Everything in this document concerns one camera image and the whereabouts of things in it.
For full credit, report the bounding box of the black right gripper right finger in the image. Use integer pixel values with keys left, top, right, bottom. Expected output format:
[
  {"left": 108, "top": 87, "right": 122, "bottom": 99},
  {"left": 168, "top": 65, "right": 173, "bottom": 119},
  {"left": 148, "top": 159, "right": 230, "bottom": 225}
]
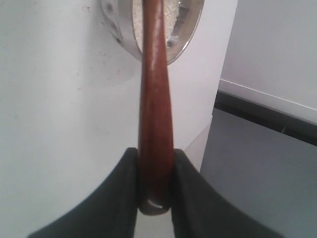
[{"left": 171, "top": 149, "right": 282, "bottom": 238}]

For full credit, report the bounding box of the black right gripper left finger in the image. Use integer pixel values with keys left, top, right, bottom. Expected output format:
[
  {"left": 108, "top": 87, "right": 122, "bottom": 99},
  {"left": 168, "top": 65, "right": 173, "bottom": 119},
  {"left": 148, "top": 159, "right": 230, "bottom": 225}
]
[{"left": 29, "top": 148, "right": 137, "bottom": 238}]

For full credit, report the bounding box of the brown wooden spoon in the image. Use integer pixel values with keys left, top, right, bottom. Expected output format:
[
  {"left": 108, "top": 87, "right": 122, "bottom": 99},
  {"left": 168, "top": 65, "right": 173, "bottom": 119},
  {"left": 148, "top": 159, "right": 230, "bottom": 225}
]
[{"left": 138, "top": 0, "right": 174, "bottom": 214}]

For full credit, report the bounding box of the steel bowl of rice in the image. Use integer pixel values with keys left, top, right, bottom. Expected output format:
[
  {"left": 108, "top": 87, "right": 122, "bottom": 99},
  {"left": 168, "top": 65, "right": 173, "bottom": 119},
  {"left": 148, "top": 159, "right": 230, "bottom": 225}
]
[{"left": 101, "top": 0, "right": 204, "bottom": 64}]

